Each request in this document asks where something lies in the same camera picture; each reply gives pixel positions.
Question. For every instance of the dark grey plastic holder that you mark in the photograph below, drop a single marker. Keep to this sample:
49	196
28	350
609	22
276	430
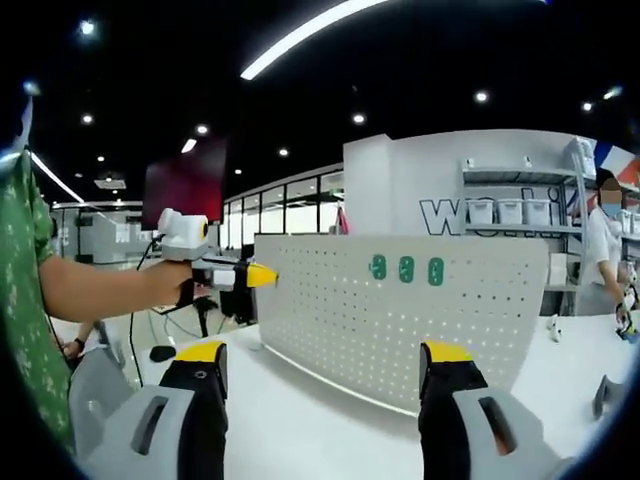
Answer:
605	400

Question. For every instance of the green hook assembly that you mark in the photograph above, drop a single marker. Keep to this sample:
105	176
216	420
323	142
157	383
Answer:
406	269
436	271
378	266

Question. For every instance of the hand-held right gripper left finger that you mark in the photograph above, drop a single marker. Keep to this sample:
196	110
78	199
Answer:
200	410

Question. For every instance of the grey metal shelf rack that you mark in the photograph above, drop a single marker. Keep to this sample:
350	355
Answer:
515	175

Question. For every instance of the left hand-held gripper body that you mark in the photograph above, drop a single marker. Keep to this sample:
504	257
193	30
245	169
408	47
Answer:
182	237

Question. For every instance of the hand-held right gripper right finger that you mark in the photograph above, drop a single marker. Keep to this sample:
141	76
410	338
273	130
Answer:
445	410

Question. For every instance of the long ceiling light strip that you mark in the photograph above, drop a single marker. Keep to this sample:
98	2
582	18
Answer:
300	42

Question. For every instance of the person's left hand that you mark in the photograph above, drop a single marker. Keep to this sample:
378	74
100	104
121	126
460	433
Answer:
162	285

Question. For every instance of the large red display screen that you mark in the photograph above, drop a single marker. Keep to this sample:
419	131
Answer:
180	190

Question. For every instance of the grey chair back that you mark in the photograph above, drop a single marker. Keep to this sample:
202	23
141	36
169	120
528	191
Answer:
100	390

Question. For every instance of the small blue item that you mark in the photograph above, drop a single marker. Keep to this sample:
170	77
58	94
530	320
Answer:
629	332

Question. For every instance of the white storage bin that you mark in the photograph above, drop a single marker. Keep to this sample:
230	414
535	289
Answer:
511	213
537	214
485	212

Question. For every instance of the pink hanging cloth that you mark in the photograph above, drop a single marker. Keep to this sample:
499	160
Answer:
343	222

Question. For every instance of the white pegboard mounting plate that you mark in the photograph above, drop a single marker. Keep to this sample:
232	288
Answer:
350	340

